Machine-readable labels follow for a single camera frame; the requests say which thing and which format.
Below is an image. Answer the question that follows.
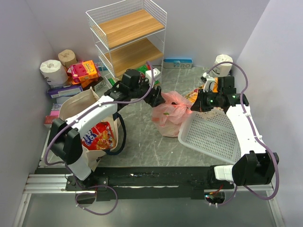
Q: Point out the pink plastic grocery bag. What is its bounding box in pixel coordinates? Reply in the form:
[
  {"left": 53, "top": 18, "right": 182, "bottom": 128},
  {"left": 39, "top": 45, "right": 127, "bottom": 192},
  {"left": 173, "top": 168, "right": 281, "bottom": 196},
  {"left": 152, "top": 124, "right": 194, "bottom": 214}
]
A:
[{"left": 151, "top": 91, "right": 193, "bottom": 138}]

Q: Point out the red yellow snack bag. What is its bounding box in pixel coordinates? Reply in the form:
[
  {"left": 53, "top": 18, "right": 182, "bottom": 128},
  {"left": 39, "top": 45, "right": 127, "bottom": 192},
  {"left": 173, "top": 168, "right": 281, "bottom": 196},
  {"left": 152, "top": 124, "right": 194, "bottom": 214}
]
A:
[{"left": 81, "top": 122, "right": 116, "bottom": 150}]

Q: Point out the beige canvas tote bag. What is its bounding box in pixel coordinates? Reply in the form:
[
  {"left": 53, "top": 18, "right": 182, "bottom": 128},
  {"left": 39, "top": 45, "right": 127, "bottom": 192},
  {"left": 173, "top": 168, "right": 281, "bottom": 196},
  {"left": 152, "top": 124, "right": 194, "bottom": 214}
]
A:
[{"left": 59, "top": 88, "right": 126, "bottom": 171}]

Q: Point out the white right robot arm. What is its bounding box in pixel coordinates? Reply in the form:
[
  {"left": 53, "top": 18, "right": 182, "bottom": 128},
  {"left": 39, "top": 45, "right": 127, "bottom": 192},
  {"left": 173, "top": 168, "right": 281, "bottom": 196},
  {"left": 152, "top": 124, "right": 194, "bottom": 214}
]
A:
[{"left": 191, "top": 73, "right": 279, "bottom": 186}]

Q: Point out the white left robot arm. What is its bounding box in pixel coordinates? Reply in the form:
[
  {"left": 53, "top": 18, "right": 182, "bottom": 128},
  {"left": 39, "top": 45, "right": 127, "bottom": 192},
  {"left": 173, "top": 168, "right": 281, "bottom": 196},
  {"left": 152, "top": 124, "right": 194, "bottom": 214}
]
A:
[{"left": 46, "top": 69, "right": 165, "bottom": 183}]

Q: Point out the croissant bread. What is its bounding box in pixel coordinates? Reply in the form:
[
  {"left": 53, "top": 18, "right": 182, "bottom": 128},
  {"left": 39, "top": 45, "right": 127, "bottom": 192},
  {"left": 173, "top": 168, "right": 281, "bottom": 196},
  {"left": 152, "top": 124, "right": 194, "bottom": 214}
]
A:
[{"left": 187, "top": 82, "right": 218, "bottom": 103}]

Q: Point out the white plastic basket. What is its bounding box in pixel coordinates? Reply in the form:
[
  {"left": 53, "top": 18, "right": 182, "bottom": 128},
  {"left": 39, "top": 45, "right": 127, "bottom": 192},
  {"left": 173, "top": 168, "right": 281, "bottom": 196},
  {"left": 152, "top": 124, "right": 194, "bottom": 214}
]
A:
[{"left": 178, "top": 108, "right": 241, "bottom": 165}]

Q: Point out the green white Chubo bag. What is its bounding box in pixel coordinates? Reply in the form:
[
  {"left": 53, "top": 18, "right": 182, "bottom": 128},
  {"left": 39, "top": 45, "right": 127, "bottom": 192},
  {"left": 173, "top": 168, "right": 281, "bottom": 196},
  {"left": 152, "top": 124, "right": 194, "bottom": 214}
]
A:
[{"left": 108, "top": 64, "right": 151, "bottom": 86}]

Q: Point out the white toilet paper roll right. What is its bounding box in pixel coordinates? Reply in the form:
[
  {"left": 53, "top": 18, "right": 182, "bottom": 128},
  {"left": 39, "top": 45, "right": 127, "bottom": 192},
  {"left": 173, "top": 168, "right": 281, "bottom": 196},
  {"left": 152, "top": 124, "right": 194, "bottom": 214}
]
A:
[{"left": 211, "top": 54, "right": 233, "bottom": 77}]

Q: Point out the white toilet paper roll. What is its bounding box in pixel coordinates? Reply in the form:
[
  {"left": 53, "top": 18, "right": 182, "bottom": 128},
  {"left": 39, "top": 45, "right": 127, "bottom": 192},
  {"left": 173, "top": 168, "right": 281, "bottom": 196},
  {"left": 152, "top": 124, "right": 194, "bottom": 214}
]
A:
[
  {"left": 211, "top": 54, "right": 233, "bottom": 77},
  {"left": 40, "top": 60, "right": 68, "bottom": 86}
]

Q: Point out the blue white tissue box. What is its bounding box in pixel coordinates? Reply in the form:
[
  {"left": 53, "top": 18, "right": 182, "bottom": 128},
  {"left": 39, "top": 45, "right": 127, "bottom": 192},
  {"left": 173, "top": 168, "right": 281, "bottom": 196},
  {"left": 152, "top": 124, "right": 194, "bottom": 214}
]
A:
[{"left": 163, "top": 58, "right": 193, "bottom": 69}]

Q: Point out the white RIO box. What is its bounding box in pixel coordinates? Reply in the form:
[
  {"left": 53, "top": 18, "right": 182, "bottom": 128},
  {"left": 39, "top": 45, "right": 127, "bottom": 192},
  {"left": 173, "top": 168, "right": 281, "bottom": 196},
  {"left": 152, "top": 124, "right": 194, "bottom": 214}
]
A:
[{"left": 93, "top": 80, "right": 106, "bottom": 92}]

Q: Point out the pink orange snack box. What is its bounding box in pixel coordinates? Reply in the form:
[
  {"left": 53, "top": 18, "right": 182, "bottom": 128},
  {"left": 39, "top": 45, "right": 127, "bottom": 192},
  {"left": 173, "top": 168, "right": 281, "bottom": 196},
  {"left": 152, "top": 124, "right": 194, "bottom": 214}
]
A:
[{"left": 68, "top": 60, "right": 99, "bottom": 84}]

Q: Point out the purple box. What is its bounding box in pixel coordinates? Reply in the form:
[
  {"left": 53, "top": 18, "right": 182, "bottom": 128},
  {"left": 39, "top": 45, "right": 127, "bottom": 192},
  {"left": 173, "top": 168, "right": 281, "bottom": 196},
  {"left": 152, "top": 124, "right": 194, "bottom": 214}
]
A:
[{"left": 47, "top": 85, "right": 83, "bottom": 98}]

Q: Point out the brown toilet paper roll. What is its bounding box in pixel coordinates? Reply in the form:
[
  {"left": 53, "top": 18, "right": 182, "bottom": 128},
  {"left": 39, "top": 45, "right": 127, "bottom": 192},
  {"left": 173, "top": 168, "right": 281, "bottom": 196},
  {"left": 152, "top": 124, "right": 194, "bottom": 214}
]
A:
[{"left": 58, "top": 49, "right": 78, "bottom": 68}]

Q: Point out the red pink box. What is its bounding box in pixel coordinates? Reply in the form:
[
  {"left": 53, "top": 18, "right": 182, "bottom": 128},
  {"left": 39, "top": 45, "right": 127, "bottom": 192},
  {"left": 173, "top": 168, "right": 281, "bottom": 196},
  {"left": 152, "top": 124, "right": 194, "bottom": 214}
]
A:
[{"left": 44, "top": 110, "right": 60, "bottom": 128}]

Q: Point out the white toilet paper roll left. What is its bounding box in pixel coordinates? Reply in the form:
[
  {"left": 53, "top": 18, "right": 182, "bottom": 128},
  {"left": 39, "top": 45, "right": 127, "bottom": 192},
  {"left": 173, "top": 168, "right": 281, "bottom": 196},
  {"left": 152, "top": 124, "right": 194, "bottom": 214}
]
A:
[{"left": 40, "top": 60, "right": 68, "bottom": 86}]

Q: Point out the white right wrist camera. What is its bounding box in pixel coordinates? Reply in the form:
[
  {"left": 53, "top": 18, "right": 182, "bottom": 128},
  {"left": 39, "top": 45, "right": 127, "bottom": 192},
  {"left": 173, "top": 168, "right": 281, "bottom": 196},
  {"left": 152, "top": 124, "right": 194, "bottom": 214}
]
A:
[{"left": 202, "top": 72, "right": 216, "bottom": 92}]

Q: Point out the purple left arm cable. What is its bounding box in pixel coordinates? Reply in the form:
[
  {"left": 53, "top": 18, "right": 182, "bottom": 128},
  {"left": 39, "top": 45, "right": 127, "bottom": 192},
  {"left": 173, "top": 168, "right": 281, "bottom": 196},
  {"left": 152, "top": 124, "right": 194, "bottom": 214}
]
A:
[{"left": 44, "top": 61, "right": 156, "bottom": 166}]

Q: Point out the white wire shelf rack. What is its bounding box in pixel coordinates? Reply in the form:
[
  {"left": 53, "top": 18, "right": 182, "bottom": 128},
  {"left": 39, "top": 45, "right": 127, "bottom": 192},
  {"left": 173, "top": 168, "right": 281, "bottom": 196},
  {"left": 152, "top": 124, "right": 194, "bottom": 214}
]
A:
[{"left": 86, "top": 0, "right": 167, "bottom": 79}]

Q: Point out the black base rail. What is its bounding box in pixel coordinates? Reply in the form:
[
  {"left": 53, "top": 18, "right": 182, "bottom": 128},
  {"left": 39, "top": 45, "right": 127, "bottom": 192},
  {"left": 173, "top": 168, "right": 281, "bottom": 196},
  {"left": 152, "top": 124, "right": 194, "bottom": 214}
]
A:
[{"left": 65, "top": 166, "right": 237, "bottom": 201}]

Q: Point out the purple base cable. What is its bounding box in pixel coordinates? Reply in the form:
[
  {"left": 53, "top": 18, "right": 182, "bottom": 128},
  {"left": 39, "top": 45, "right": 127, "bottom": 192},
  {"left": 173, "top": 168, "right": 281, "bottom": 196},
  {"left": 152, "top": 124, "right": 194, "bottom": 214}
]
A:
[{"left": 75, "top": 184, "right": 118, "bottom": 216}]

